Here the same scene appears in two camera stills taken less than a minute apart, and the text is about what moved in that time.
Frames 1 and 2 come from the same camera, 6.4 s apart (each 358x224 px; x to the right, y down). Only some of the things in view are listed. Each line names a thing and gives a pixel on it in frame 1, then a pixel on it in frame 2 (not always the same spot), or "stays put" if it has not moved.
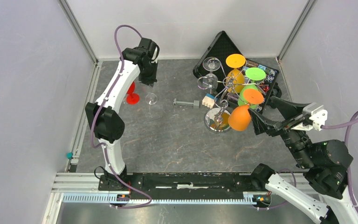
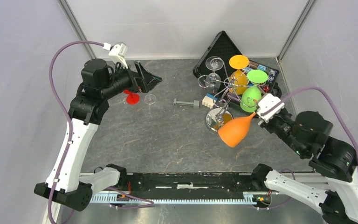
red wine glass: [133, 99] stays put
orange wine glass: [240, 118] to [234, 131]
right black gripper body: [289, 124] stays put
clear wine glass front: [151, 99] stays put
